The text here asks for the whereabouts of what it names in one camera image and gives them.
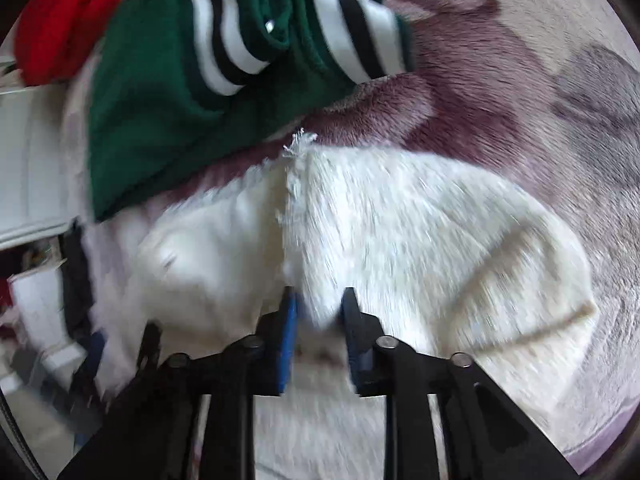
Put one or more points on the green striped garment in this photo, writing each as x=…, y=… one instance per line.
x=150, y=125

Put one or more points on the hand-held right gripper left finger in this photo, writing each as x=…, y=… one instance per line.
x=287, y=340

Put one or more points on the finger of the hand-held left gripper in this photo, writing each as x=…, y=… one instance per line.
x=97, y=350
x=150, y=345

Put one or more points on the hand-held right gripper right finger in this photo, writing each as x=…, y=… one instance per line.
x=356, y=355

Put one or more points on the floral plush blanket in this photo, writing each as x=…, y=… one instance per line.
x=475, y=110

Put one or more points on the white knitted sweater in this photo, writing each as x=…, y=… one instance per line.
x=400, y=235

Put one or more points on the red quilt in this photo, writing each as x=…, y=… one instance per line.
x=65, y=20

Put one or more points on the white wardrobe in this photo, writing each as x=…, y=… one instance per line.
x=30, y=160

